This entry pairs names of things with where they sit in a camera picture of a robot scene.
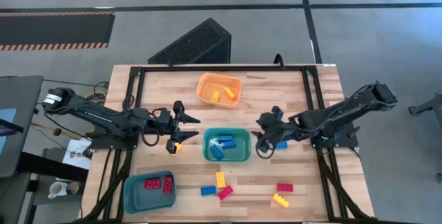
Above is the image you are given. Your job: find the grey side shelf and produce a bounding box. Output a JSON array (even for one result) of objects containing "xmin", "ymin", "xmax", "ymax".
[{"xmin": 32, "ymin": 147, "xmax": 86, "ymax": 206}]

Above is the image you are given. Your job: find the black cable clamp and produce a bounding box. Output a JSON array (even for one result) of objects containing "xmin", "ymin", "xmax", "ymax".
[{"xmin": 273, "ymin": 53, "xmax": 286, "ymax": 69}]

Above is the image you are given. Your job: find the yellow floor cable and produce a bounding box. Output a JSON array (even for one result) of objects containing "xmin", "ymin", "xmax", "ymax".
[{"xmin": 84, "ymin": 91, "xmax": 108, "ymax": 101}]

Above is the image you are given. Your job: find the brown cup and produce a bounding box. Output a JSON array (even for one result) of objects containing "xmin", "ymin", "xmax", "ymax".
[{"xmin": 67, "ymin": 181, "xmax": 81, "ymax": 196}]

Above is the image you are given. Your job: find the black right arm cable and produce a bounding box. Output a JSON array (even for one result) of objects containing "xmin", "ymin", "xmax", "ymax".
[{"xmin": 255, "ymin": 136, "xmax": 277, "ymax": 160}]

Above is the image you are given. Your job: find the teal plastic bin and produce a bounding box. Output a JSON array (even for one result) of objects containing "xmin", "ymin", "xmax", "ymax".
[{"xmin": 202, "ymin": 127, "xmax": 252, "ymax": 163}]

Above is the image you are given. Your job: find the white mug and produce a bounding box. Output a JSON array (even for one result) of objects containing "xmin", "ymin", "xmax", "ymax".
[{"xmin": 47, "ymin": 180, "xmax": 69, "ymax": 200}]

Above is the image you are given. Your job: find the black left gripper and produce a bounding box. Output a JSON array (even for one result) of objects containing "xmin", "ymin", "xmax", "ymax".
[{"xmin": 151, "ymin": 100, "xmax": 202, "ymax": 155}]

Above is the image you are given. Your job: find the orange plastic bin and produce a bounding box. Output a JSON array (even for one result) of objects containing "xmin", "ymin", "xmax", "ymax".
[{"xmin": 195, "ymin": 72, "xmax": 243, "ymax": 109}]

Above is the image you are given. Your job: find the black hazard-striped floor mat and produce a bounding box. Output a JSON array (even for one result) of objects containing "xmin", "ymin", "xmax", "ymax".
[{"xmin": 0, "ymin": 11, "xmax": 117, "ymax": 52}]

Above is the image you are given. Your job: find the slate blue plastic bin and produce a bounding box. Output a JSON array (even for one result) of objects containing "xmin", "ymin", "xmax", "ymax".
[{"xmin": 122, "ymin": 170, "xmax": 177, "ymax": 215}]

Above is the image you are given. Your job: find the black perforated computer case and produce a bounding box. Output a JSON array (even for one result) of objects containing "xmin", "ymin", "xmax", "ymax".
[{"xmin": 147, "ymin": 17, "xmax": 232, "ymax": 65}]

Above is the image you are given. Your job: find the black desk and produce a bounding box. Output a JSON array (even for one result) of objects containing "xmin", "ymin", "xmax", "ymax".
[{"xmin": 0, "ymin": 75, "xmax": 45, "ymax": 178}]

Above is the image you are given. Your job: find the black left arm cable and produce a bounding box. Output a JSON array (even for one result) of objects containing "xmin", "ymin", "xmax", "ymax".
[{"xmin": 139, "ymin": 108, "xmax": 162, "ymax": 148}]

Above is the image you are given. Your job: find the black aluminium table frame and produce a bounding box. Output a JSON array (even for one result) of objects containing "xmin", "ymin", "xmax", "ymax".
[{"xmin": 81, "ymin": 64, "xmax": 376, "ymax": 224}]

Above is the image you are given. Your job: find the printed white paper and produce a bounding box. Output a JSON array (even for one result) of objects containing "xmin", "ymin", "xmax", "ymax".
[{"xmin": 61, "ymin": 138, "xmax": 93, "ymax": 171}]

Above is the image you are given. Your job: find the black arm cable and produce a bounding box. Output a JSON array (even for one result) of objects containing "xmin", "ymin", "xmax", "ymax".
[
  {"xmin": 139, "ymin": 108, "xmax": 162, "ymax": 148},
  {"xmin": 255, "ymin": 136, "xmax": 277, "ymax": 160}
]

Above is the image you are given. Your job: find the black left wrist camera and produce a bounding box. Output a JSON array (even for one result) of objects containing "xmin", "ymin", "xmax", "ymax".
[{"xmin": 157, "ymin": 107, "xmax": 173, "ymax": 124}]

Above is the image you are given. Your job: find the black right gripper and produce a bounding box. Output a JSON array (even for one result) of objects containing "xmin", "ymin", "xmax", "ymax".
[{"xmin": 251, "ymin": 106, "xmax": 295, "ymax": 153}]

